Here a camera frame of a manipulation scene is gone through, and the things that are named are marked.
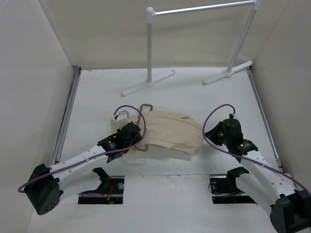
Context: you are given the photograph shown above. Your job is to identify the beige cargo trousers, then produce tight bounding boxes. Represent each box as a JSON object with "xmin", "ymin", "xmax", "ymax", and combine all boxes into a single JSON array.
[{"xmin": 125, "ymin": 110, "xmax": 203, "ymax": 161}]

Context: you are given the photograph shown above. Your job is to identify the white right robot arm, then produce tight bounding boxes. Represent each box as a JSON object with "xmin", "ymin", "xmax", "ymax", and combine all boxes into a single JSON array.
[{"xmin": 203, "ymin": 117, "xmax": 311, "ymax": 233}]

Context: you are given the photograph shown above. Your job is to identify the left metal table rail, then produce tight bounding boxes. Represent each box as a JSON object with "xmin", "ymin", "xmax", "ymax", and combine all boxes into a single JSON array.
[{"xmin": 49, "ymin": 66, "xmax": 81, "ymax": 165}]

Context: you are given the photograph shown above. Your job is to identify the white clothes rack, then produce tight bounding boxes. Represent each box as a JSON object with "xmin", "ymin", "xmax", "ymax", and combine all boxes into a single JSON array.
[{"xmin": 121, "ymin": 0, "xmax": 262, "ymax": 97}]

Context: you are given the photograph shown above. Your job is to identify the right metal table rail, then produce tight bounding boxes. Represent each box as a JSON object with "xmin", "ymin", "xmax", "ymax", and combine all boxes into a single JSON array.
[{"xmin": 246, "ymin": 68, "xmax": 284, "ymax": 172}]

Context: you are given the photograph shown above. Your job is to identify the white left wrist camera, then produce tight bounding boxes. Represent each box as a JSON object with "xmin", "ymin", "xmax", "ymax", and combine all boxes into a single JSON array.
[{"xmin": 111, "ymin": 110, "xmax": 131, "ymax": 129}]

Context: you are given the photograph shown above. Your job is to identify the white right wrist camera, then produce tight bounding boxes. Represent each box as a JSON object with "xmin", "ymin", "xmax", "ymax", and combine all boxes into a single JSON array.
[{"xmin": 229, "ymin": 113, "xmax": 239, "ymax": 121}]

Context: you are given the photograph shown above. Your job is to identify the metal table rail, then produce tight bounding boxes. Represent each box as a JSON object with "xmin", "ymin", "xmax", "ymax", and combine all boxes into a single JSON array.
[
  {"xmin": 246, "ymin": 68, "xmax": 284, "ymax": 172},
  {"xmin": 49, "ymin": 66, "xmax": 81, "ymax": 165}
]

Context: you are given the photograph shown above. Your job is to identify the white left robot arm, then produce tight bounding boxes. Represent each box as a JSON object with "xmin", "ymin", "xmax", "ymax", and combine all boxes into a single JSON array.
[{"xmin": 24, "ymin": 122, "xmax": 142, "ymax": 216}]

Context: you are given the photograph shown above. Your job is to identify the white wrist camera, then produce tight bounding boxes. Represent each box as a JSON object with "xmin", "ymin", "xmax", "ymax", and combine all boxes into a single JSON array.
[
  {"xmin": 111, "ymin": 110, "xmax": 131, "ymax": 129},
  {"xmin": 229, "ymin": 113, "xmax": 239, "ymax": 121}
]

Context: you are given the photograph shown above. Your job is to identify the grey clothes hanger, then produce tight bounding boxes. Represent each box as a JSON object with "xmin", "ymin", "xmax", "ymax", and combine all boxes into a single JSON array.
[{"xmin": 135, "ymin": 103, "xmax": 153, "ymax": 152}]

